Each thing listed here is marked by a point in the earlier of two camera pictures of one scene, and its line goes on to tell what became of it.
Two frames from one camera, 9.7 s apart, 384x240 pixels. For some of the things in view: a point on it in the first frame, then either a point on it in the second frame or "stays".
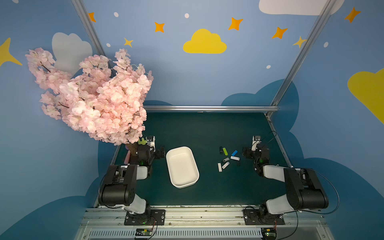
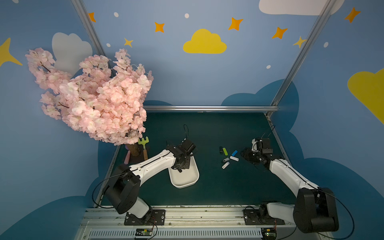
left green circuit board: (144, 232) stays
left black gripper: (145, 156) -> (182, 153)
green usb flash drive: (225, 151) stays
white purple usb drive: (225, 165) stays
